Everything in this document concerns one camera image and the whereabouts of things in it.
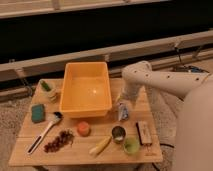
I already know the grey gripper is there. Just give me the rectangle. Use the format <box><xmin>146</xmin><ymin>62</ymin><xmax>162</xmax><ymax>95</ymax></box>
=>
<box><xmin>116</xmin><ymin>83</ymin><xmax>141</xmax><ymax>108</ymax></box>

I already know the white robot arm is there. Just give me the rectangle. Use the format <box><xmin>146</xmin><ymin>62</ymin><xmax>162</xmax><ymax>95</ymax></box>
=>
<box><xmin>120</xmin><ymin>61</ymin><xmax>213</xmax><ymax>171</ymax></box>

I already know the yellow plastic tray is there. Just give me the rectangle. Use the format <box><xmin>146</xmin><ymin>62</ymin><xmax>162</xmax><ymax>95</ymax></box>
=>
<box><xmin>59</xmin><ymin>62</ymin><xmax>112</xmax><ymax>118</ymax></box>

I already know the metal cup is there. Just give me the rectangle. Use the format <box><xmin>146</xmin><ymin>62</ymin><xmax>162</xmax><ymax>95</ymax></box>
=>
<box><xmin>112</xmin><ymin>126</ymin><xmax>126</xmax><ymax>143</ymax></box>

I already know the black wooden block brush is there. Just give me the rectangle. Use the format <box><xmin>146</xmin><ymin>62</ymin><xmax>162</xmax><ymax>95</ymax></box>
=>
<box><xmin>136</xmin><ymin>121</ymin><xmax>152</xmax><ymax>146</ymax></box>

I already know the green cup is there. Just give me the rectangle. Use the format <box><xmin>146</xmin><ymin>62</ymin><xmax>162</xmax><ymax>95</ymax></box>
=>
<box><xmin>123</xmin><ymin>137</ymin><xmax>140</xmax><ymax>155</ymax></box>

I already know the yellow corn cob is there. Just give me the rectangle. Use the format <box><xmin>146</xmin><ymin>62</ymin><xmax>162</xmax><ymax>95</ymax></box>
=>
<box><xmin>89</xmin><ymin>136</ymin><xmax>111</xmax><ymax>156</ymax></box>

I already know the bunch of dark grapes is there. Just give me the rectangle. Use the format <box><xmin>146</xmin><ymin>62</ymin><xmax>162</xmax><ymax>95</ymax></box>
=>
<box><xmin>44</xmin><ymin>130</ymin><xmax>74</xmax><ymax>153</ymax></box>

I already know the small beige toy stack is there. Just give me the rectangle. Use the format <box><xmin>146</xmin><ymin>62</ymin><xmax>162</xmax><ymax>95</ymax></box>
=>
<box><xmin>47</xmin><ymin>89</ymin><xmax>58</xmax><ymax>102</ymax></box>

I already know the green pickle toy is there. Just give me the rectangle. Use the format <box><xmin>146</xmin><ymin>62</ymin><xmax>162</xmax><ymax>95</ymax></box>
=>
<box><xmin>40</xmin><ymin>80</ymin><xmax>51</xmax><ymax>92</ymax></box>

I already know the green sponge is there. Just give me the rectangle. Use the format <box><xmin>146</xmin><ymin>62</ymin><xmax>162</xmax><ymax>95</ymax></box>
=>
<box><xmin>31</xmin><ymin>104</ymin><xmax>45</xmax><ymax>123</ymax></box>

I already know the white dish brush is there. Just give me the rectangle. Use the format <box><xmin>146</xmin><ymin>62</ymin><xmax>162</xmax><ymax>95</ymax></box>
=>
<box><xmin>27</xmin><ymin>112</ymin><xmax>63</xmax><ymax>154</ymax></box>

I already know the black cable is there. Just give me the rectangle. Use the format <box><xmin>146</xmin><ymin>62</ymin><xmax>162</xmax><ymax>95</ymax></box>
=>
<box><xmin>173</xmin><ymin>44</ymin><xmax>206</xmax><ymax>74</ymax></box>

